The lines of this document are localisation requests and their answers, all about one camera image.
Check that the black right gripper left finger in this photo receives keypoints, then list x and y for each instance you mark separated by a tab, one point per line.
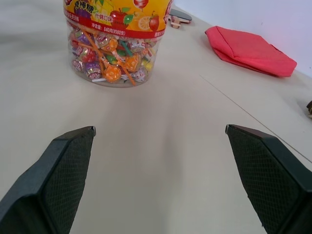
48	180

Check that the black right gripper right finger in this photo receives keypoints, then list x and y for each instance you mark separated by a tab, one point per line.
270	175

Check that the orange candy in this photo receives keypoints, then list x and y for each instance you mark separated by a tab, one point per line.
112	73

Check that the clear plastic lollipop tub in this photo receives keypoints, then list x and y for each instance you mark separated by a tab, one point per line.
114	39

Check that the brown object at table edge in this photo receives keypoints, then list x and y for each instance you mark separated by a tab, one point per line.
309	109

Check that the red fabric pouch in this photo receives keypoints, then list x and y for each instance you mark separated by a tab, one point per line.
248	50

